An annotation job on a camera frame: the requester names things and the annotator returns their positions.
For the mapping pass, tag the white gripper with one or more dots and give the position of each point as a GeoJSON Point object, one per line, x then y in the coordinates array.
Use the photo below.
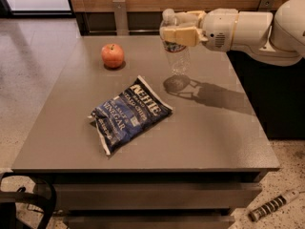
{"type": "Point", "coordinates": [216, 29]}

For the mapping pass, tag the clear plastic water bottle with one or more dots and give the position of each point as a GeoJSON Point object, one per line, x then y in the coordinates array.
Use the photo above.
{"type": "Point", "coordinates": [178, 55]}

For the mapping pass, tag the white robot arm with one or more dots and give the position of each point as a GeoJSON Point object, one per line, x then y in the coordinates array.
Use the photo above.
{"type": "Point", "coordinates": [272, 38]}

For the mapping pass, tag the red apple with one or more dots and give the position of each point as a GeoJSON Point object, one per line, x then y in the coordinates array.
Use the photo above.
{"type": "Point", "coordinates": [112, 56]}

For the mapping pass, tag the blue kettle chips bag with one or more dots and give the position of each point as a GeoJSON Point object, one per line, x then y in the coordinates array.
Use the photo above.
{"type": "Point", "coordinates": [128, 115]}

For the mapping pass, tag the black chair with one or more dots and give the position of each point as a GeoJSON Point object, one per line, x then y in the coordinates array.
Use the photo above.
{"type": "Point", "coordinates": [8, 200]}

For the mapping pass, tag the left metal bracket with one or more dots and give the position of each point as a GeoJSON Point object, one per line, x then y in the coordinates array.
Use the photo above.
{"type": "Point", "coordinates": [120, 17]}

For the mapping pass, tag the metal bracket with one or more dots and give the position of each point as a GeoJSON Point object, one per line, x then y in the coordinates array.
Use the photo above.
{"type": "Point", "coordinates": [265, 5]}
{"type": "Point", "coordinates": [120, 17]}

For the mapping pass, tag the right metal bracket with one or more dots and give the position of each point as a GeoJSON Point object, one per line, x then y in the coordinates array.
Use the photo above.
{"type": "Point", "coordinates": [265, 5]}

